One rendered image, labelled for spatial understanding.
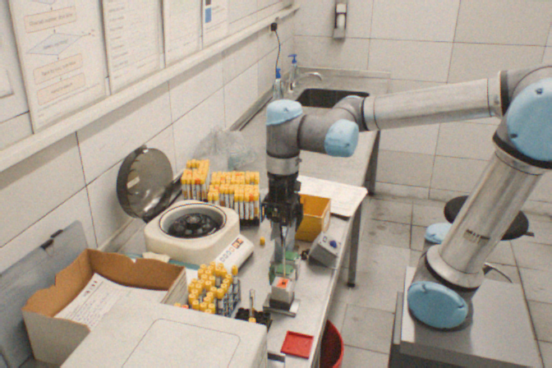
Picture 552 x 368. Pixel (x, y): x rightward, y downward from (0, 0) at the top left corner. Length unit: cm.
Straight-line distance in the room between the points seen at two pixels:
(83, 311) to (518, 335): 102
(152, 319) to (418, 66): 287
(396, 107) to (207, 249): 64
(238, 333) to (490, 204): 49
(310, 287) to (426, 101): 62
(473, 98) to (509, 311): 58
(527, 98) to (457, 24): 258
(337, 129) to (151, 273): 61
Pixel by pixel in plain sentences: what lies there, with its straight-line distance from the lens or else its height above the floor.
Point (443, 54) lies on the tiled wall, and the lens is 346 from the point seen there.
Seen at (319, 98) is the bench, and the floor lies 81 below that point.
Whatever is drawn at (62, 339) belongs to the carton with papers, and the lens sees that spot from 121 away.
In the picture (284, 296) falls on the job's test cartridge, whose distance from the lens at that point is 128.
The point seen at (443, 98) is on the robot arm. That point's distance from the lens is 104.
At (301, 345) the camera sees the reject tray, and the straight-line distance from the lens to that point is 123.
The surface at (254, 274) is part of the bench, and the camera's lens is 144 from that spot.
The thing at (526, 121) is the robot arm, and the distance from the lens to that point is 87.
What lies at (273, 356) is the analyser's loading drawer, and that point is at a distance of 114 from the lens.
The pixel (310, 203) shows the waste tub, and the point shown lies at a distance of 165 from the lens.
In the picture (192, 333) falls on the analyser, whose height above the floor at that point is 117.
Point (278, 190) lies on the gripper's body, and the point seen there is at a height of 125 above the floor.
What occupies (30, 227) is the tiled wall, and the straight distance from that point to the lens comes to 129.
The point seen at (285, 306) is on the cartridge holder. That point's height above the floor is 90.
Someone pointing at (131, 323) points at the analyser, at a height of 118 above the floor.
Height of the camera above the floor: 175
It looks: 26 degrees down
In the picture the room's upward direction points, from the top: straight up
